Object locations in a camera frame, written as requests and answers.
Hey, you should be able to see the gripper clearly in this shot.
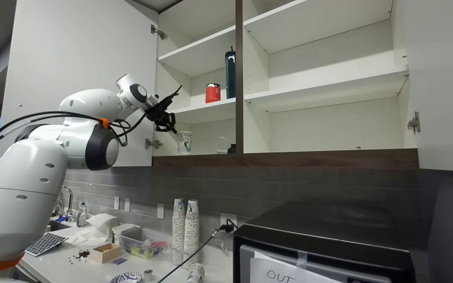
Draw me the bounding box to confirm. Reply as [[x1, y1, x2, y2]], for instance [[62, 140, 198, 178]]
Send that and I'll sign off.
[[146, 96, 179, 134]]

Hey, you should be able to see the patterned paper coffee cup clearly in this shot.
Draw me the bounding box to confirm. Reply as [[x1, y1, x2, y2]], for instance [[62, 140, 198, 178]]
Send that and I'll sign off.
[[187, 263, 206, 283], [176, 131, 193, 154]]

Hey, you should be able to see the white cabinet door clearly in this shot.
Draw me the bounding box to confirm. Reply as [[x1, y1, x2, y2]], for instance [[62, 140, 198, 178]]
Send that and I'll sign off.
[[391, 0, 453, 173], [0, 0, 159, 167]]

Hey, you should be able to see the heap of coffee beans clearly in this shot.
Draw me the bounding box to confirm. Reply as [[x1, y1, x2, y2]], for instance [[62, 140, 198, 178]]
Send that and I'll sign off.
[[68, 249, 92, 265]]

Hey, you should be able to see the white upper cabinet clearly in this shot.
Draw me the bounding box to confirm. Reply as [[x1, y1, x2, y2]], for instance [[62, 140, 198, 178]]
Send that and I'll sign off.
[[0, 0, 453, 173]]

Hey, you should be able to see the red tumbler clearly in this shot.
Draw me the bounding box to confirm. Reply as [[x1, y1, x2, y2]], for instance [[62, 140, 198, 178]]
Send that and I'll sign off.
[[205, 83, 221, 104]]

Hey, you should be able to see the dark blue water bottle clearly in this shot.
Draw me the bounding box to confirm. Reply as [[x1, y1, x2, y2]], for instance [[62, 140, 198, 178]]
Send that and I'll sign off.
[[225, 46, 236, 99]]

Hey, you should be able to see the stack of paper cups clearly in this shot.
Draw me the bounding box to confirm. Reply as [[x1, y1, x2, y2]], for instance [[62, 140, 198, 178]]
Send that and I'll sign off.
[[171, 198, 187, 266], [183, 199, 201, 272]]

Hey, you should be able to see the heap of white napkins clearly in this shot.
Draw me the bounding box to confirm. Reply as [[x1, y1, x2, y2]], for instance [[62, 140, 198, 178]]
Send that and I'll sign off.
[[66, 213, 119, 246]]

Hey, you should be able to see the chrome tap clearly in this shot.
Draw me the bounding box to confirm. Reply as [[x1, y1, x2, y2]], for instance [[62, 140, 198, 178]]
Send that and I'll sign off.
[[59, 186, 74, 221]]

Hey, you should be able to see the clear plastic packet container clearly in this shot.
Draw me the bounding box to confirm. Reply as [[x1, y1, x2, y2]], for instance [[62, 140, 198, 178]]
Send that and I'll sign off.
[[119, 228, 169, 260]]

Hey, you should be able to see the clear soap bottle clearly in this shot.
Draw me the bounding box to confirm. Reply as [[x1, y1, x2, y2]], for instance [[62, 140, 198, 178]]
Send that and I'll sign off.
[[76, 202, 88, 228]]

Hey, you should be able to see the small cardboard box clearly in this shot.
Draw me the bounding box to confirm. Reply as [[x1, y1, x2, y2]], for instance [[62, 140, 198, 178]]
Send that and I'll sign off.
[[88, 243, 124, 264]]

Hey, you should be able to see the sink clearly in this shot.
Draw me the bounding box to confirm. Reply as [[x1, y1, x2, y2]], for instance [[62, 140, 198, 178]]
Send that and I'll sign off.
[[47, 219, 73, 232]]

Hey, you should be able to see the patterned paper plate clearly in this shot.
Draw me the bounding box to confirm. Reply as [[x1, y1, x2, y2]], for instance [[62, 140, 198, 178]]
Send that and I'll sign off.
[[108, 271, 144, 283]]

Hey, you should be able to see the white paper sign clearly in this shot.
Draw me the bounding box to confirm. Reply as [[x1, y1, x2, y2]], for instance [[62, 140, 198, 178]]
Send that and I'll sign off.
[[249, 251, 392, 283]]

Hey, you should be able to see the black microwave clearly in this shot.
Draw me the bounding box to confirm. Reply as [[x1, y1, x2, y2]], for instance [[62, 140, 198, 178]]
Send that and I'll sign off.
[[232, 198, 422, 283]]

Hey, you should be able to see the microwave door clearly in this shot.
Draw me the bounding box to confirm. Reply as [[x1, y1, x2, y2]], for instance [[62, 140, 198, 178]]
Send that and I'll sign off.
[[239, 244, 393, 283]]

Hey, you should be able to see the black cable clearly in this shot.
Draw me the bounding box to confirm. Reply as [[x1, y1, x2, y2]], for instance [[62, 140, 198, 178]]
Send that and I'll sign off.
[[156, 219, 238, 283]]

